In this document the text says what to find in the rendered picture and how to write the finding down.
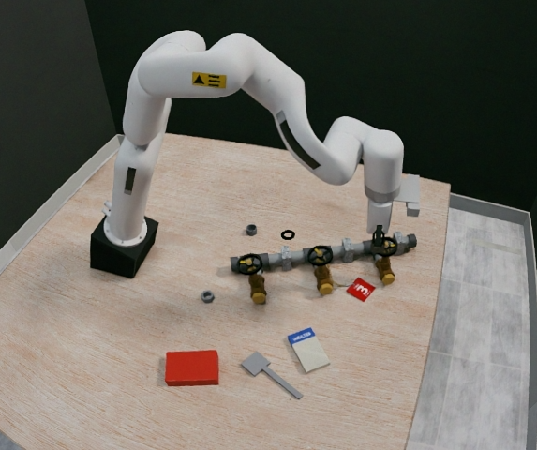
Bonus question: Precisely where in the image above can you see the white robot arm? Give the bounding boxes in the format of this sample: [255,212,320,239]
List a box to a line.
[101,31,420,248]

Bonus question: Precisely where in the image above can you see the grey t-shaped pipe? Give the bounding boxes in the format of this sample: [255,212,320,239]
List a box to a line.
[230,231,417,304]

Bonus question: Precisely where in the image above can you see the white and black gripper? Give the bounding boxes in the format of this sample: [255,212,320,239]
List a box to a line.
[365,194,394,253]

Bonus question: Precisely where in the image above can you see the black rubber ring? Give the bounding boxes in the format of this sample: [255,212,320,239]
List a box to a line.
[281,230,295,240]

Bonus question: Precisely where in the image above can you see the red square tag with chain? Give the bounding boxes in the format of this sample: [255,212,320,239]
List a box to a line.
[327,264,376,302]

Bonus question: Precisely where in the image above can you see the red rectangular block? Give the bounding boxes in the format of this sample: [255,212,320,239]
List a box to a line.
[165,350,219,386]

